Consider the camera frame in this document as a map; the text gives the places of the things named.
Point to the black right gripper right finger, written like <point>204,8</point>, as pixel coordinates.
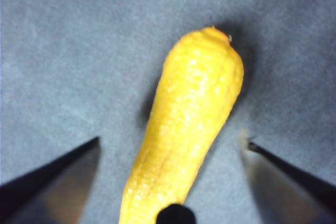
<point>288,195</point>

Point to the yellow corn cob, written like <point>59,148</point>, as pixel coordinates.
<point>183,119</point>

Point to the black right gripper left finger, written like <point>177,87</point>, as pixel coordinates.
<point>47,195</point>

